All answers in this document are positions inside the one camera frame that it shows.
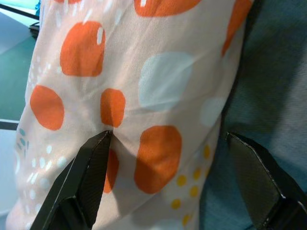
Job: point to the pink pillow with orange dots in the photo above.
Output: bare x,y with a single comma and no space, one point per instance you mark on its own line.
134,95

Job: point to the teal fabric sofa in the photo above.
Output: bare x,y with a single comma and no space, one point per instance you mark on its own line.
271,83

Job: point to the black metal frame bar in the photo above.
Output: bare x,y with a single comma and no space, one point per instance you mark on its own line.
8,124

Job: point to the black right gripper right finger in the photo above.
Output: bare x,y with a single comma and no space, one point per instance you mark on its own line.
263,182

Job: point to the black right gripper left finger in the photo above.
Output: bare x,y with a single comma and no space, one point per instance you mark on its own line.
84,182

